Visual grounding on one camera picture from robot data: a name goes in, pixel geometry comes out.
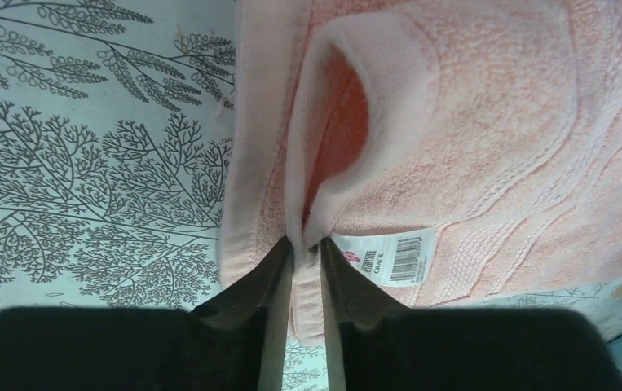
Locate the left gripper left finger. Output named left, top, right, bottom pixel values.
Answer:
left=0, top=238, right=292, bottom=390

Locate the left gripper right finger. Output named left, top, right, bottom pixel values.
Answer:
left=319, top=238, right=622, bottom=391

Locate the pink towel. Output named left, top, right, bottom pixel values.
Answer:
left=219, top=1, right=622, bottom=344

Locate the floral table cloth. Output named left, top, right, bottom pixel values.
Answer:
left=0, top=1, right=478, bottom=346

